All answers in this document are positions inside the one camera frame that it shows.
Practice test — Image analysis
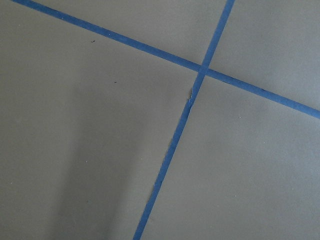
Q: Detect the brown paper table cover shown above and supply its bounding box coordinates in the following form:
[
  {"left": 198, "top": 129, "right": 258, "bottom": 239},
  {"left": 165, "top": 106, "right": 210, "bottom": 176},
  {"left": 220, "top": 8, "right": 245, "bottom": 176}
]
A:
[{"left": 0, "top": 0, "right": 320, "bottom": 240}]

